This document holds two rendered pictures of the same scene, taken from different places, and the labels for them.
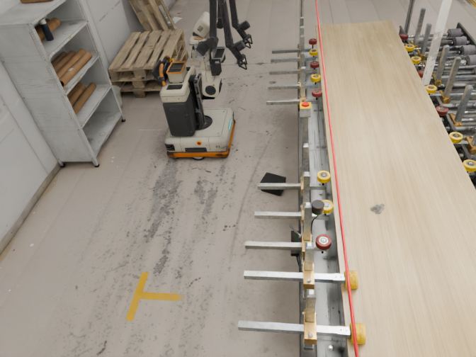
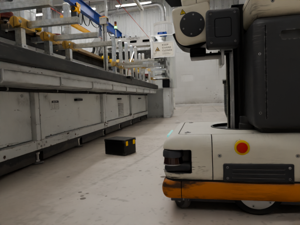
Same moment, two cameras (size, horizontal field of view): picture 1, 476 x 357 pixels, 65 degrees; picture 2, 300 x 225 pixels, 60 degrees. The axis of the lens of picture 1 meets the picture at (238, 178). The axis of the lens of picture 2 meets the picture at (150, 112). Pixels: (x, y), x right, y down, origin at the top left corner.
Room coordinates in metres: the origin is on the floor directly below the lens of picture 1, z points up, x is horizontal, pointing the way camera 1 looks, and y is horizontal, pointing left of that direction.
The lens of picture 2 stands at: (4.53, -0.12, 0.42)
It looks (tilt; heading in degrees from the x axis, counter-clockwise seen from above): 3 degrees down; 179
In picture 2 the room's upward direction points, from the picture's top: 2 degrees counter-clockwise
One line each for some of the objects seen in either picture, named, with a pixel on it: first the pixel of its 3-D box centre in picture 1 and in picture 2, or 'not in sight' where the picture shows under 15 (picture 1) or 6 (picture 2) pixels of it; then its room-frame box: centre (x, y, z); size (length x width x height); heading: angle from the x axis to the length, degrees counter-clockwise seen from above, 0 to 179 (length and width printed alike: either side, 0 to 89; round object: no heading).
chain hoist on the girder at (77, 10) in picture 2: not in sight; (76, 15); (-3.33, -2.04, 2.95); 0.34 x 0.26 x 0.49; 168
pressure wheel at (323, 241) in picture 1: (323, 246); not in sight; (1.16, -0.40, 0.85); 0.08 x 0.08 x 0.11
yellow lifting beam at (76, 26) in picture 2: not in sight; (76, 26); (-3.33, -2.04, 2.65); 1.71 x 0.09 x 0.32; 168
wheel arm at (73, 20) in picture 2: (292, 71); (39, 24); (3.15, -0.64, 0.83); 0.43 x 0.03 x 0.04; 78
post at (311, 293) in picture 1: (309, 321); (135, 63); (0.73, -0.22, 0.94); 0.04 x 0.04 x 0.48; 78
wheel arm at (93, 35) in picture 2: (292, 86); (64, 38); (2.91, -0.59, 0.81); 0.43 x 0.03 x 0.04; 78
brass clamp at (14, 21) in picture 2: not in sight; (22, 24); (3.15, -0.73, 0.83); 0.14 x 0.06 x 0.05; 168
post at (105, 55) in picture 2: (304, 142); (105, 48); (1.96, -0.48, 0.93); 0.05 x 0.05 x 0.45; 78
